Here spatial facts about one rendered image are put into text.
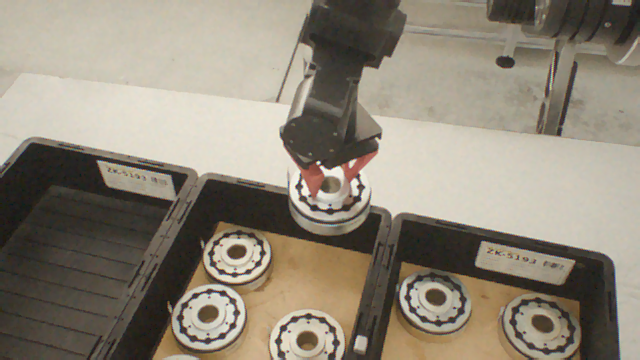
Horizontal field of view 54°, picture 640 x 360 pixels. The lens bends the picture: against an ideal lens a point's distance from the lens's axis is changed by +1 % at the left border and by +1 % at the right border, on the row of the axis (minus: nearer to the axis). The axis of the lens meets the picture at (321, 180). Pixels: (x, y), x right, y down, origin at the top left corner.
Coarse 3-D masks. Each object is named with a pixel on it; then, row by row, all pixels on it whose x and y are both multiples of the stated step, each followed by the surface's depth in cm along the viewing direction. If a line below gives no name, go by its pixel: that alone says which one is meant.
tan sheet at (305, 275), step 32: (224, 224) 101; (288, 256) 96; (320, 256) 96; (352, 256) 96; (192, 288) 92; (288, 288) 92; (320, 288) 92; (352, 288) 92; (256, 320) 89; (352, 320) 89; (160, 352) 85; (256, 352) 85
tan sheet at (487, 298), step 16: (400, 272) 94; (448, 272) 94; (480, 288) 92; (496, 288) 92; (512, 288) 92; (432, 304) 91; (480, 304) 91; (496, 304) 91; (576, 304) 91; (480, 320) 89; (496, 320) 89; (400, 336) 87; (464, 336) 87; (480, 336) 87; (496, 336) 87; (384, 352) 85; (400, 352) 85; (416, 352) 85; (432, 352) 85; (448, 352) 85; (464, 352) 85; (480, 352) 85; (496, 352) 85; (576, 352) 86
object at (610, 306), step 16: (400, 224) 88; (432, 224) 88; (448, 224) 88; (464, 224) 88; (496, 240) 86; (512, 240) 86; (528, 240) 86; (544, 240) 86; (384, 256) 84; (576, 256) 84; (592, 256) 84; (384, 272) 82; (608, 272) 82; (384, 288) 81; (608, 288) 81; (608, 304) 80; (368, 320) 78; (608, 320) 78; (368, 336) 76; (608, 336) 76; (368, 352) 75; (608, 352) 75
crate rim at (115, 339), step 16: (208, 176) 94; (224, 176) 94; (192, 192) 92; (272, 192) 92; (192, 208) 90; (384, 208) 90; (176, 224) 88; (384, 224) 88; (384, 240) 86; (160, 256) 84; (368, 272) 82; (144, 288) 82; (368, 288) 81; (128, 304) 79; (368, 304) 79; (128, 320) 78; (112, 336) 76; (352, 336) 76; (112, 352) 75; (352, 352) 75
